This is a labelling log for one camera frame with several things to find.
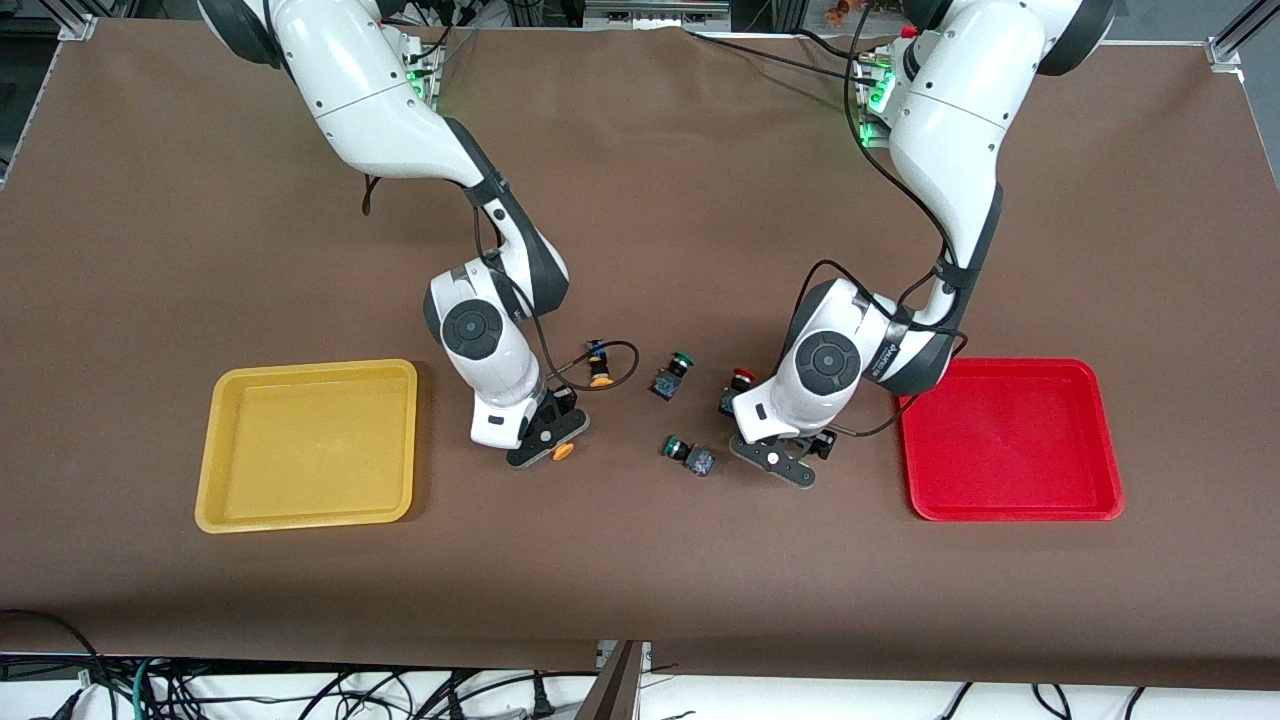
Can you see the green mushroom push button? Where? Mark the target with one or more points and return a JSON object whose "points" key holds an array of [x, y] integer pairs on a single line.
{"points": [[700, 462], [665, 385]]}

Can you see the aluminium corner profile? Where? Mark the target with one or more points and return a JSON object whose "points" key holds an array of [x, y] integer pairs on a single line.
{"points": [[1225, 50]]}

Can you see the yellow mushroom push button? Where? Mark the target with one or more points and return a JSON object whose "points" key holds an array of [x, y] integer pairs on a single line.
{"points": [[563, 451], [599, 375]]}

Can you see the red plastic tray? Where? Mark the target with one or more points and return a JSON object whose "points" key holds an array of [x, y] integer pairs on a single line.
{"points": [[1010, 450]]}

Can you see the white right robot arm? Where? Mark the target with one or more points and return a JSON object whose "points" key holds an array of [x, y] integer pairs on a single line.
{"points": [[370, 100]]}

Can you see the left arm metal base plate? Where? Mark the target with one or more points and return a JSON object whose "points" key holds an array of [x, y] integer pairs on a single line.
{"points": [[872, 100]]}

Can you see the aluminium frame bracket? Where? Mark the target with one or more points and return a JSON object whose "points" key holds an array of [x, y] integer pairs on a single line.
{"points": [[646, 655]]}

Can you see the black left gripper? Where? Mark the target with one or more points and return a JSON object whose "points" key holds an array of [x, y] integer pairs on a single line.
{"points": [[824, 441]]}

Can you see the brown table cover sheet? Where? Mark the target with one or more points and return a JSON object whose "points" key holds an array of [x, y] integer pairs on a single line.
{"points": [[640, 560]]}

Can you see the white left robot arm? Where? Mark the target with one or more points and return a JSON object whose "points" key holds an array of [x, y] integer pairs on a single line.
{"points": [[960, 110]]}

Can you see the yellow plastic tray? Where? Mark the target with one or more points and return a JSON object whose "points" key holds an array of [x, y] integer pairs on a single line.
{"points": [[300, 450]]}

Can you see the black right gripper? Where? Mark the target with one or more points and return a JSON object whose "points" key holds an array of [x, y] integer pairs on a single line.
{"points": [[559, 402]]}

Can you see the red mushroom push button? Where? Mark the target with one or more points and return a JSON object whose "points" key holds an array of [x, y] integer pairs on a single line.
{"points": [[744, 376]]}

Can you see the dark table strut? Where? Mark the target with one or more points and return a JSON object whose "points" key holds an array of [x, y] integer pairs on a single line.
{"points": [[610, 695]]}

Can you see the small aluminium corner bracket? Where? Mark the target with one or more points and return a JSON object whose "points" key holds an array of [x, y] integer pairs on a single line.
{"points": [[78, 28]]}

